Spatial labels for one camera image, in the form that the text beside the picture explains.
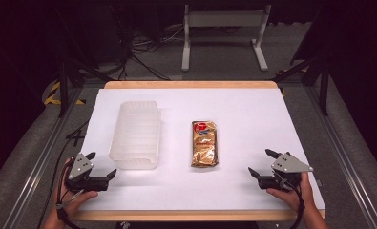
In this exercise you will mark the person's left hand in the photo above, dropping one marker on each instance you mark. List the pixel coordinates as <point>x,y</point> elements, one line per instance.
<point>71,203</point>

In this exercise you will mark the aluminium floor rail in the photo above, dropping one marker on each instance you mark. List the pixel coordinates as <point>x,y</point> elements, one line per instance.
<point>39,162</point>
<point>345,152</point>

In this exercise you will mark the translucent plastic container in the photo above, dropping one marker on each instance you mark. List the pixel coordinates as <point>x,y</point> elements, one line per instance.
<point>135,135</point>

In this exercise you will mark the yellow black hazard tape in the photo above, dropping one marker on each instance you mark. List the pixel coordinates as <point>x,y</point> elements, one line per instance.
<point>51,97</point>

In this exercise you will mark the person's right hand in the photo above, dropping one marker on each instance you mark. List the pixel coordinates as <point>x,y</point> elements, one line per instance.
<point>296,197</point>

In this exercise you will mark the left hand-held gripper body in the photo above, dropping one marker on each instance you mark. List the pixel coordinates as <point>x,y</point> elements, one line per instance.
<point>79,168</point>

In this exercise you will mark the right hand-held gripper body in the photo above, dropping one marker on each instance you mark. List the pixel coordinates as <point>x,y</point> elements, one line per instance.
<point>289,164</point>

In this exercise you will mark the white metal stand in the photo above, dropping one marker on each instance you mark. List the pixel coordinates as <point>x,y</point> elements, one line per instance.
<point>186,41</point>

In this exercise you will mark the gold foil snack packet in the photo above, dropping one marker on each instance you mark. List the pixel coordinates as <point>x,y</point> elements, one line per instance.
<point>204,143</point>

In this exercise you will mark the black tripod stand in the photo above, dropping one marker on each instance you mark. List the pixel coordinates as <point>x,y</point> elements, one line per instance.
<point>324,89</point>
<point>63,95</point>

